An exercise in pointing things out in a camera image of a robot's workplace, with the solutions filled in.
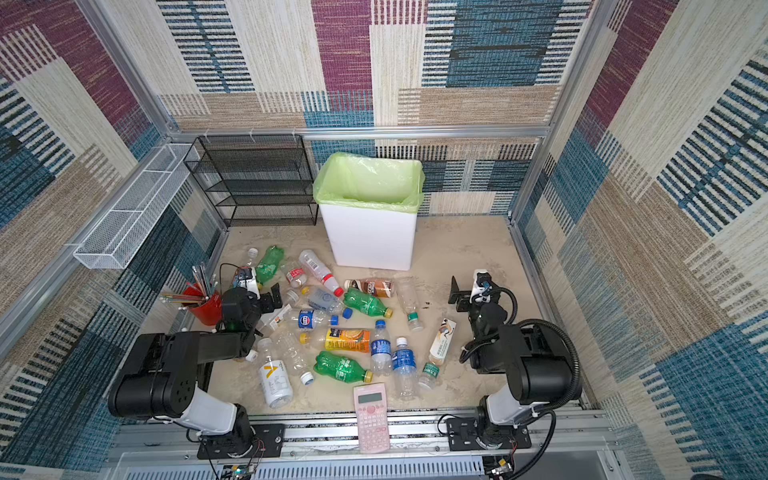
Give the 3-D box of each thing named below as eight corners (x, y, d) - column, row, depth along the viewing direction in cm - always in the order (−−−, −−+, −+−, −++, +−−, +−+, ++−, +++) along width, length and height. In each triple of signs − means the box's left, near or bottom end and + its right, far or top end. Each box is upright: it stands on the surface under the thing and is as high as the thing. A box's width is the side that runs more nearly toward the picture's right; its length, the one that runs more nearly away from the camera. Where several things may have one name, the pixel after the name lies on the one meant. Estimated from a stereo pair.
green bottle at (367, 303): (342, 304, 98) (340, 298, 95) (352, 291, 101) (350, 284, 98) (385, 327, 93) (385, 321, 90) (394, 312, 96) (394, 305, 93)
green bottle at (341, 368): (314, 371, 84) (311, 366, 81) (322, 354, 87) (319, 349, 84) (368, 390, 81) (367, 386, 78) (374, 372, 84) (374, 367, 81)
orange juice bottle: (302, 353, 88) (298, 347, 84) (305, 334, 91) (302, 327, 88) (371, 353, 87) (370, 347, 84) (371, 333, 91) (371, 327, 88)
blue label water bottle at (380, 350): (370, 376, 84) (369, 371, 81) (372, 325, 93) (371, 319, 90) (391, 376, 84) (391, 371, 81) (391, 325, 93) (391, 319, 90)
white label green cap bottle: (416, 387, 82) (418, 381, 78) (439, 325, 94) (441, 316, 89) (435, 396, 81) (437, 390, 77) (455, 331, 92) (459, 323, 88)
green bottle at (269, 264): (252, 282, 102) (249, 277, 100) (271, 250, 111) (268, 244, 109) (269, 285, 102) (266, 280, 99) (287, 253, 110) (284, 247, 108)
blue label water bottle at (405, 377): (392, 401, 80) (392, 396, 76) (392, 343, 90) (392, 336, 86) (417, 401, 80) (419, 396, 76) (414, 343, 90) (415, 336, 86)
